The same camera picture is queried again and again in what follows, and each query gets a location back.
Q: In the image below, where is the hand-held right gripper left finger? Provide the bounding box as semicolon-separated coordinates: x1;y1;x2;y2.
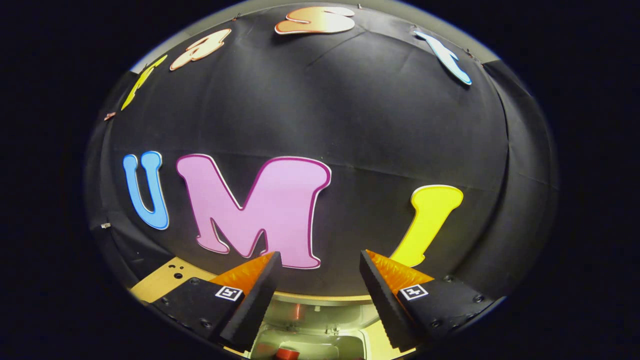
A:
150;251;282;352

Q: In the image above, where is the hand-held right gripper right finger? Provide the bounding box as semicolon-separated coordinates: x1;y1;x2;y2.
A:
360;249;496;352

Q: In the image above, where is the green desktop garbage bin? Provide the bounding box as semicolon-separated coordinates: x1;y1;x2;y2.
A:
222;291;417;360

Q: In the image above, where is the black backdrop cloth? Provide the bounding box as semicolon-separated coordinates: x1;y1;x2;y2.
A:
85;5;558;301

